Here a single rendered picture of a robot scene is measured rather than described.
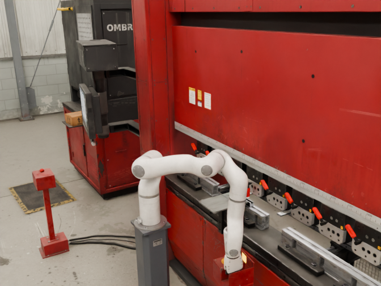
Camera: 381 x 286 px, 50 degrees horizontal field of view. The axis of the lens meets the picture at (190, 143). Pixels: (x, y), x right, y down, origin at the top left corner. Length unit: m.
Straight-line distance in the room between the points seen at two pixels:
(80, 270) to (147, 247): 1.56
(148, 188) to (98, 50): 1.26
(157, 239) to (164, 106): 1.20
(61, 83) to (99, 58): 6.36
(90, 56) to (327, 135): 1.84
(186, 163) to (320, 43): 0.87
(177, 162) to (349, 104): 0.89
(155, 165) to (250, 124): 0.64
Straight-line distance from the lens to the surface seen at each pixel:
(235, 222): 2.16
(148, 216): 2.34
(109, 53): 3.13
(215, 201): 2.65
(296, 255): 2.35
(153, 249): 2.42
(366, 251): 2.03
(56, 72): 9.41
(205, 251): 3.05
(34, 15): 9.24
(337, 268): 2.23
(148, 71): 3.10
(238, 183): 2.06
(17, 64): 9.02
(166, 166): 2.16
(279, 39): 2.18
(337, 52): 1.92
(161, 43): 3.12
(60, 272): 3.92
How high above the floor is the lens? 2.19
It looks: 18 degrees down
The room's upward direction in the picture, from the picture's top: 1 degrees counter-clockwise
